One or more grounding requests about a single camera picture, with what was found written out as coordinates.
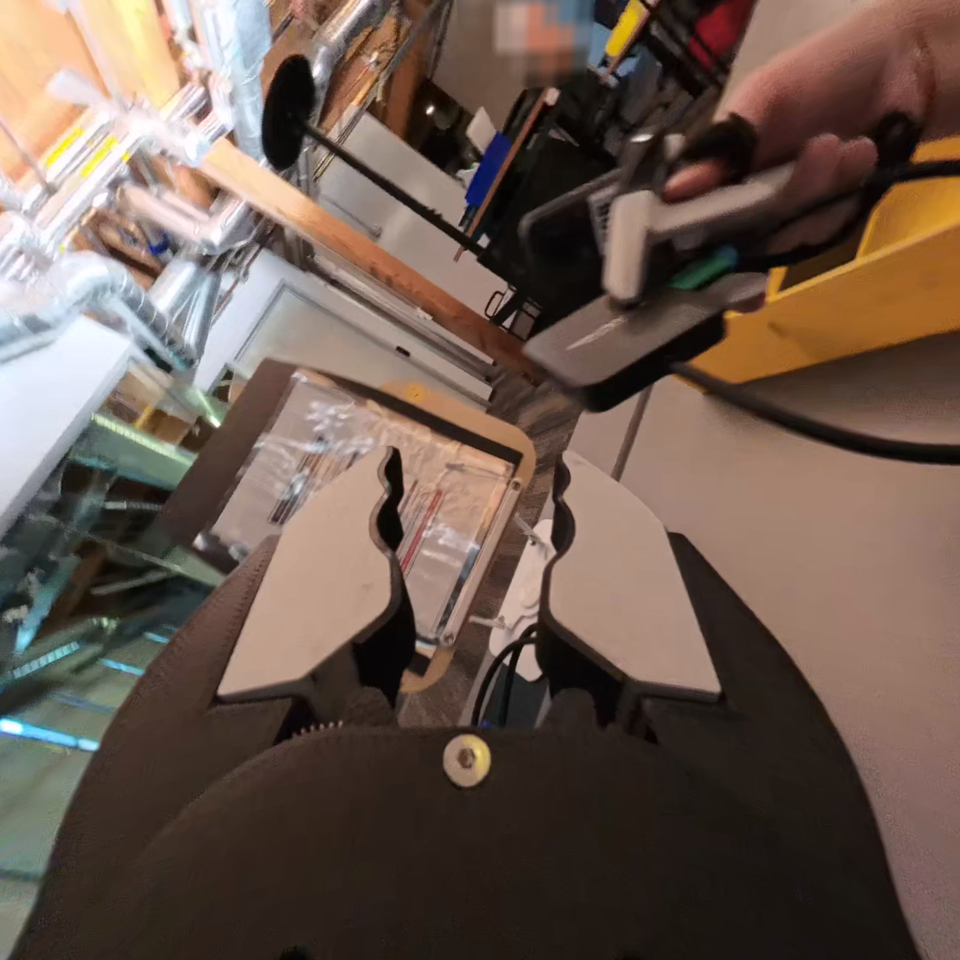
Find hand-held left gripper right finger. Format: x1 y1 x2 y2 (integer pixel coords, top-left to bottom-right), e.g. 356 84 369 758
538 450 722 702

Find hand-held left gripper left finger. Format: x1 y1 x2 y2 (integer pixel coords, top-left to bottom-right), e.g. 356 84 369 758
217 446 413 702

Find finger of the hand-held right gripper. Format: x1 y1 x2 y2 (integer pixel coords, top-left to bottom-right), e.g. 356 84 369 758
604 188 677 304

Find braided cable with green plug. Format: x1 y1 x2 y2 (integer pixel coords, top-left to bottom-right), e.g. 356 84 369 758
670 161 960 293

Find dark grey hub adapter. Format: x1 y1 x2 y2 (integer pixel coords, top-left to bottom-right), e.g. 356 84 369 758
522 273 768 414

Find yellow plastic bin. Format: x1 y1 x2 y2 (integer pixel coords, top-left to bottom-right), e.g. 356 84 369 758
686 138 960 385

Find thin black hub cable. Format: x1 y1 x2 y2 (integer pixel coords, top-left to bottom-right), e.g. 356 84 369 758
671 360 960 464

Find person's right hand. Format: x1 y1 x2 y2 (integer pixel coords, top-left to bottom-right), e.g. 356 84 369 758
664 0 960 204

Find black office chair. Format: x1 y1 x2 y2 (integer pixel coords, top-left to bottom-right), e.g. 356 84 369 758
480 86 624 332

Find small blue storage bin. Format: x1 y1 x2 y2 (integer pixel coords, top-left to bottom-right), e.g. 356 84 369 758
465 132 512 208

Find clear acrylic instruction sheet holder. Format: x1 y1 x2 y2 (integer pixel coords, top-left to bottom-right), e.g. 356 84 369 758
210 378 522 646

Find black disc stand with pole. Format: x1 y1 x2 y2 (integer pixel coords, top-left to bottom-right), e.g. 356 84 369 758
260 54 488 256

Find silver ventilation ducts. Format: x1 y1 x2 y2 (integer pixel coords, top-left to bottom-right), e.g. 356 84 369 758
0 0 391 376

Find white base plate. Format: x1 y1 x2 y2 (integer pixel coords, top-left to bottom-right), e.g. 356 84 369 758
488 518 560 684

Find black braided floor cable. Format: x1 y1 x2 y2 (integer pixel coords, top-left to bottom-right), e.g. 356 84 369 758
471 626 541 728

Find wooden post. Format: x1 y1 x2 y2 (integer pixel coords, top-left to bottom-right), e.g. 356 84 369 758
199 138 541 384

